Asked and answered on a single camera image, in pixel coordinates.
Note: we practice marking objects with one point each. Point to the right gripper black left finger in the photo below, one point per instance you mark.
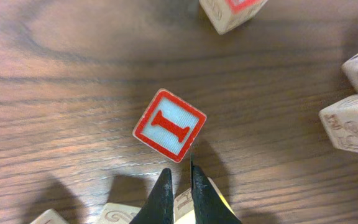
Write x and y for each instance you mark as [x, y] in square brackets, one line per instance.
[158, 208]

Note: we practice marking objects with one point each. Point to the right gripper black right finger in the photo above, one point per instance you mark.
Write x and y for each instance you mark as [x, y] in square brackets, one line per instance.
[208, 206]

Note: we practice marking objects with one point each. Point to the blue L block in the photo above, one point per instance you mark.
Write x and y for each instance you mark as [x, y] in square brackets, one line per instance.
[114, 213]

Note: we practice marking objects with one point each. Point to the red I block upper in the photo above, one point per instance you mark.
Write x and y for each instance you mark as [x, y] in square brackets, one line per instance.
[169, 125]

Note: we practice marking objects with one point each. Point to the red I block beside L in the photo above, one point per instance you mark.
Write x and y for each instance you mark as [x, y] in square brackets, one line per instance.
[49, 216]

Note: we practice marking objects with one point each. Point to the green Z block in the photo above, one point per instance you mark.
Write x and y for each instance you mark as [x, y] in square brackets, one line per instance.
[340, 121]

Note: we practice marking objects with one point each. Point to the red block far top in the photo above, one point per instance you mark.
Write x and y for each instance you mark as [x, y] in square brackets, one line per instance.
[225, 15]

